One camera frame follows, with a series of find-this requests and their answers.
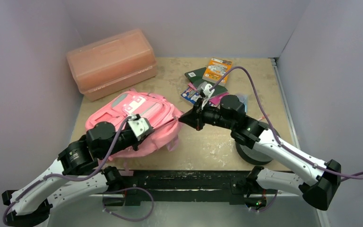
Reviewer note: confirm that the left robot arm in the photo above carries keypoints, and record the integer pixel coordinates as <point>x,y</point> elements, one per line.
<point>78,172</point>

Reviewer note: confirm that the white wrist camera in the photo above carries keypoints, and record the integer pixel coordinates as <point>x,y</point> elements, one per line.
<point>206,92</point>
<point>139,125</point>

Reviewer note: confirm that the orange translucent plastic box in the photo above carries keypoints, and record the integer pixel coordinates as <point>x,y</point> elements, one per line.
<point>112,64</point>

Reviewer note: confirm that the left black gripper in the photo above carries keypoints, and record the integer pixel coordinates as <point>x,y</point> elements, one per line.
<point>136,141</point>

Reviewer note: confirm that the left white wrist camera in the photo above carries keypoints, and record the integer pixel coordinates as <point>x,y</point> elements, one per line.
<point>139,125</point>

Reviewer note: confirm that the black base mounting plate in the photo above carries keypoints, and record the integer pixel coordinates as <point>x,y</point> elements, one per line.
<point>185,186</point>

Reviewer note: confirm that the magenta thin book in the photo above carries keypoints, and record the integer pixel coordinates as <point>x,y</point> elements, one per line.
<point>214,97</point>

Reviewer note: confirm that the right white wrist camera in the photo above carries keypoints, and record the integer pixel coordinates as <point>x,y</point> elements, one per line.
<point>206,92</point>

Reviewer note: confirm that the orange comic book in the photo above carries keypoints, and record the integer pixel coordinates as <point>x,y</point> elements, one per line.
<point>216,69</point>

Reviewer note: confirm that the dark grey tape roll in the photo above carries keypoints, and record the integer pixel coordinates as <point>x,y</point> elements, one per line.
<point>252,155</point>

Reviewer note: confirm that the pink student backpack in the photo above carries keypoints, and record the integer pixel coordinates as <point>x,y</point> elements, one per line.
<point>154,121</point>

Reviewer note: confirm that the dark green Wonderland book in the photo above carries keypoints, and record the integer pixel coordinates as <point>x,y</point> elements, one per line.
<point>196,78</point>

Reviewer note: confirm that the blue comic book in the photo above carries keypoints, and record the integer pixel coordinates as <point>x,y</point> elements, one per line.
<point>190,95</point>

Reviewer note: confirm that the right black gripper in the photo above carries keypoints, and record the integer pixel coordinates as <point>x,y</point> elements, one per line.
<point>198,115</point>

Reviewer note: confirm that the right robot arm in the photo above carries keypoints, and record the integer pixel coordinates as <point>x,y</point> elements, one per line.
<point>310,177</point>

